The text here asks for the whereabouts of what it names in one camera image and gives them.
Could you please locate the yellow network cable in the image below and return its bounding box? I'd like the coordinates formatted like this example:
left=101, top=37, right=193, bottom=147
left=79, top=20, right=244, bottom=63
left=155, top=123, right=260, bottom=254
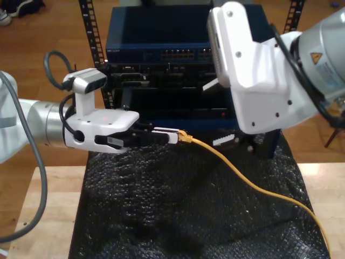
left=177, top=129, right=332, bottom=259

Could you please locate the blue flat device under rack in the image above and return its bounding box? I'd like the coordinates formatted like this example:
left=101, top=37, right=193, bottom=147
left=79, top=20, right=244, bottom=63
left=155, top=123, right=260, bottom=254
left=140, top=118, right=281, bottom=160

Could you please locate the black rack shelf tray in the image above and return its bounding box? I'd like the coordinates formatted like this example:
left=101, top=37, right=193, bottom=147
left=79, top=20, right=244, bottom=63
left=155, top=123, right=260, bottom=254
left=107, top=87, right=239, bottom=122

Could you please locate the black rack server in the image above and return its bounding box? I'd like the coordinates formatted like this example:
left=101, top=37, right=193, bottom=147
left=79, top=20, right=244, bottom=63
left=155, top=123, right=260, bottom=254
left=98, top=62, right=219, bottom=90

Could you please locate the black bubble mat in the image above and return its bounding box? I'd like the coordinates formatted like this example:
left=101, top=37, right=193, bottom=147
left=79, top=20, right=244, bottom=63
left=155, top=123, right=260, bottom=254
left=67, top=129, right=332, bottom=259

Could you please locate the dark sneaker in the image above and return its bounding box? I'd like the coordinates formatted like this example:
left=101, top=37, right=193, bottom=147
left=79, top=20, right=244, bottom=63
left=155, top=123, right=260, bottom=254
left=5, top=0, right=45, bottom=17

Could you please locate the white sneaker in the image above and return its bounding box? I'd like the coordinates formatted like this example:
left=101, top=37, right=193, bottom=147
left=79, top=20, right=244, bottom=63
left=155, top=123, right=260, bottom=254
left=0, top=9, right=12, bottom=26

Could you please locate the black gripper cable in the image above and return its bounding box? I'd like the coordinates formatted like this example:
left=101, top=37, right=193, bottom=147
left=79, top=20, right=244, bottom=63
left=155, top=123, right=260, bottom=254
left=268, top=23, right=345, bottom=127
left=58, top=93, right=86, bottom=142

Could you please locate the blue network switch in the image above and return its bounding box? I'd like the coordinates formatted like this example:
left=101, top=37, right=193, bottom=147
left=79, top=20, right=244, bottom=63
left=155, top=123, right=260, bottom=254
left=105, top=5, right=272, bottom=65

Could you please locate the dark grey camera cable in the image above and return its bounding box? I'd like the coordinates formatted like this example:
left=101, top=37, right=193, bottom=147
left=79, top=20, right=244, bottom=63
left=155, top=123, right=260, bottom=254
left=44, top=50, right=78, bottom=91

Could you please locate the black rack frame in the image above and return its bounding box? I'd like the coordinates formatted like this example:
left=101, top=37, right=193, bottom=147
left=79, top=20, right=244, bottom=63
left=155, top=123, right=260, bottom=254
left=78, top=0, right=307, bottom=121

